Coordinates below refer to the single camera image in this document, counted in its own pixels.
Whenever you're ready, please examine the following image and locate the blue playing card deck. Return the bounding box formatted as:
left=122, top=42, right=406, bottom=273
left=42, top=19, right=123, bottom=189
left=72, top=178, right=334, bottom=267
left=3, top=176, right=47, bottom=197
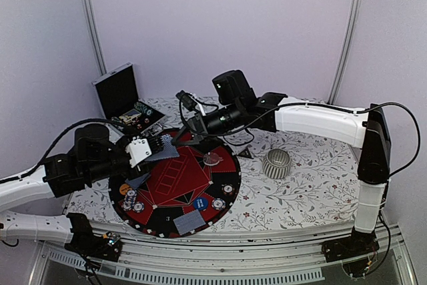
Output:
left=145, top=134, right=179, bottom=162

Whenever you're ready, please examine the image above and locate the spread blue chips pile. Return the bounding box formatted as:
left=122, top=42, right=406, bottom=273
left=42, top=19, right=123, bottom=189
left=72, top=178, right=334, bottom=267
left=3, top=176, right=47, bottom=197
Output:
left=122, top=190, right=137, bottom=211

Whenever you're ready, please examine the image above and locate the single blue white chip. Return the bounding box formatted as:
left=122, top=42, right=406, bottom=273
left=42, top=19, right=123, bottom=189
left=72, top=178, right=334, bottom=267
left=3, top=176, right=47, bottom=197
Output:
left=133, top=202, right=145, bottom=213

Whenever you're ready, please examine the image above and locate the blue white chip stack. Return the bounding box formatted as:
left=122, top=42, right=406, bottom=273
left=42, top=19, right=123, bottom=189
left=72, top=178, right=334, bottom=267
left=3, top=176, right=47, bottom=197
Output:
left=211, top=198, right=226, bottom=210

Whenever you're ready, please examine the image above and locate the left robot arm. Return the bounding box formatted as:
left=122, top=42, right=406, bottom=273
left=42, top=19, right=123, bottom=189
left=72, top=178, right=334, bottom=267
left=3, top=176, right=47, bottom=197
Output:
left=1, top=118, right=164, bottom=254

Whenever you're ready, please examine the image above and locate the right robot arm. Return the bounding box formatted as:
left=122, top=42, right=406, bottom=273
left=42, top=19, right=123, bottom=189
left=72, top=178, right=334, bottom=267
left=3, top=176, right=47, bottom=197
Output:
left=176, top=70, right=394, bottom=256

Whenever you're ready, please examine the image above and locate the clear acrylic dealer button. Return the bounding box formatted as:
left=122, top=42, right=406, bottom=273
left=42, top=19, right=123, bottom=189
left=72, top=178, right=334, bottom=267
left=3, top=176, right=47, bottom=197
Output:
left=203, top=152, right=223, bottom=166

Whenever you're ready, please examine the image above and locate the round red black poker mat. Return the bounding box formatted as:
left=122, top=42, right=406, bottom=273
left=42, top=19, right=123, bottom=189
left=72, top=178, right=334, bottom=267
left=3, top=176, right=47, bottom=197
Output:
left=109, top=138, right=242, bottom=238

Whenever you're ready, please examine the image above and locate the boxed card deck in case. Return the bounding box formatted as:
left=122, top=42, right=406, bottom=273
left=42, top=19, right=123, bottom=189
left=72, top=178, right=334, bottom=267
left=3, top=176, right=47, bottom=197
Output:
left=119, top=109, right=141, bottom=123

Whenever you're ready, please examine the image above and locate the chip row in case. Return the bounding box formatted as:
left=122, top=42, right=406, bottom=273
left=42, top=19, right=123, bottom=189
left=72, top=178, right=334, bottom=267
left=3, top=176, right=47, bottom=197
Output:
left=134, top=101, right=153, bottom=117

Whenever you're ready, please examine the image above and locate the black triangular all-in button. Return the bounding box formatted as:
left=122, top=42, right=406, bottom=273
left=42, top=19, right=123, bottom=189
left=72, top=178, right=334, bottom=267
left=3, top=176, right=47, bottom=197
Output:
left=237, top=146, right=254, bottom=159

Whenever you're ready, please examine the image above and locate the orange big blind button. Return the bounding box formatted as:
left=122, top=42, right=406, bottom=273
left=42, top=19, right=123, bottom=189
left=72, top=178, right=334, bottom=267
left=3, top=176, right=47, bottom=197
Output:
left=119, top=184, right=133, bottom=196

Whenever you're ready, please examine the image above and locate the blue small blind button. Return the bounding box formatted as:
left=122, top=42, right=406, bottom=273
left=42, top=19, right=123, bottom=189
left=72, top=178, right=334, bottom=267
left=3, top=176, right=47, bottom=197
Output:
left=193, top=197, right=209, bottom=211

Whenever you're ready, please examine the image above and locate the aluminium poker chip case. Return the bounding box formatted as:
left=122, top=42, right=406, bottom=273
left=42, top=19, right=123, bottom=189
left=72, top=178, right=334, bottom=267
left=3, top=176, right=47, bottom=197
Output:
left=92, top=63, right=166, bottom=132

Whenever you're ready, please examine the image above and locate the floral table cover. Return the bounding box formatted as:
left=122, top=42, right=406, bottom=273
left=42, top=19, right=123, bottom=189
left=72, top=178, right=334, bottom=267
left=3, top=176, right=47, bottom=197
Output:
left=63, top=96, right=374, bottom=232

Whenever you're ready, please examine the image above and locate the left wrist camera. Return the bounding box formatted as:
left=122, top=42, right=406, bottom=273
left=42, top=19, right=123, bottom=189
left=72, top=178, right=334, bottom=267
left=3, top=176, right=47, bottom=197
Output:
left=125, top=138, right=152, bottom=168

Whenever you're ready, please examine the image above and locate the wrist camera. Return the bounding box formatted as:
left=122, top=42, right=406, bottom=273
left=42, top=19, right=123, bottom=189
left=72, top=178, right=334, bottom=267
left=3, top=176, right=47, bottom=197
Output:
left=175, top=90, right=205, bottom=115
left=125, top=138, right=152, bottom=168

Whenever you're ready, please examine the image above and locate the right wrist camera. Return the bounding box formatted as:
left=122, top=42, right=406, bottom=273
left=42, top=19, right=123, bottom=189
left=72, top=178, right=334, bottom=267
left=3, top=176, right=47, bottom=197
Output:
left=175, top=90, right=205, bottom=115

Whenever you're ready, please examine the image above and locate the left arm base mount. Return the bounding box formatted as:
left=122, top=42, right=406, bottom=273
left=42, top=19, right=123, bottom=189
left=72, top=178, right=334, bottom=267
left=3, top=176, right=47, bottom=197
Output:
left=64, top=213, right=123, bottom=262

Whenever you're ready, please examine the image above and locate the aluminium front rail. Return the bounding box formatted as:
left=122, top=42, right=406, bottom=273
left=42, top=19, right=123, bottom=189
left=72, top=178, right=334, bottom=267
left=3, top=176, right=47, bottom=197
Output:
left=28, top=220, right=418, bottom=285

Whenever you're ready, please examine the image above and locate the left aluminium post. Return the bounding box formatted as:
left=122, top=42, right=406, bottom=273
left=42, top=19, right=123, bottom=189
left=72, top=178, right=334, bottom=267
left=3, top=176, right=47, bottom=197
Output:
left=81, top=0, right=107, bottom=75

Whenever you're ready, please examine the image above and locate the aluminium post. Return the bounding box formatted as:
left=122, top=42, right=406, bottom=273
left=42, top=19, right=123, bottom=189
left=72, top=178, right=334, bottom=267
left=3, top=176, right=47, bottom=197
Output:
left=327, top=0, right=362, bottom=104
left=81, top=0, right=107, bottom=75

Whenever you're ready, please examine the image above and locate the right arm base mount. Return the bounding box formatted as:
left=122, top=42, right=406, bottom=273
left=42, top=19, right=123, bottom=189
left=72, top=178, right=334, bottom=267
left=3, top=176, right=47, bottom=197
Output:
left=322, top=236, right=380, bottom=278

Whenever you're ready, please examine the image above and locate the right aluminium post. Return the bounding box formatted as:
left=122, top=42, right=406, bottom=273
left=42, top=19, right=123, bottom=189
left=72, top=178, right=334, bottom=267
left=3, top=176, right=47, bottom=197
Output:
left=327, top=0, right=362, bottom=104

